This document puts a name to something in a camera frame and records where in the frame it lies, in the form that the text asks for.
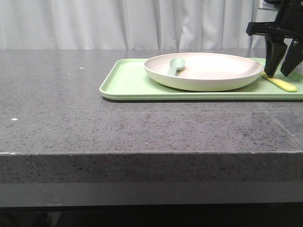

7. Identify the sage green spoon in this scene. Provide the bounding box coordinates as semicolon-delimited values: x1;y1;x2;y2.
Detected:
167;58;186;76

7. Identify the white round plate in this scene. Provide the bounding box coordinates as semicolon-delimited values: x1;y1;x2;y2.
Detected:
144;52;263;92

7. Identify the yellow plastic fork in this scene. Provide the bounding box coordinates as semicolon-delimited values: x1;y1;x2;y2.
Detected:
261;72;298;92

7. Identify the white pleated curtain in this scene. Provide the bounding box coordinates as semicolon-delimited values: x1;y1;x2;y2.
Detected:
0;0;276;50

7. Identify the light green serving tray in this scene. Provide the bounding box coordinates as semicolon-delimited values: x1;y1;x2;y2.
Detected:
99;59;303;101

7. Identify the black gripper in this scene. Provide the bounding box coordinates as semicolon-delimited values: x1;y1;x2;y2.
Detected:
246;0;303;77

